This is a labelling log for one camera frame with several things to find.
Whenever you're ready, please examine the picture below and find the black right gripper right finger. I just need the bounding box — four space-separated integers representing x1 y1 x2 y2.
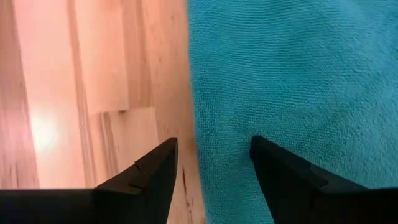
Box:
249 135 398 224

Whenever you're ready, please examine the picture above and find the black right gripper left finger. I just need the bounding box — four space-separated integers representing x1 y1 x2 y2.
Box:
0 137 178 224

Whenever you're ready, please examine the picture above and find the teal microfibre towel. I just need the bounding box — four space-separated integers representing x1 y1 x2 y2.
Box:
185 0 398 224

